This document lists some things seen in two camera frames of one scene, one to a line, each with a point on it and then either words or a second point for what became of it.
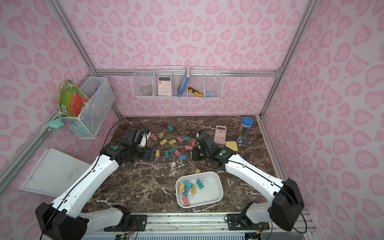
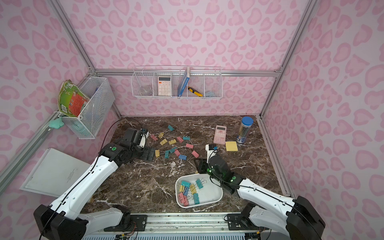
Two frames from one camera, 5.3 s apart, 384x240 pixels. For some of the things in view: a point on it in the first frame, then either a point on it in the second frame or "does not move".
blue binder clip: (185, 193) does not move
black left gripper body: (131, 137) does not move
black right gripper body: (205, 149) to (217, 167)
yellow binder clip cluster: (182, 186) does not move
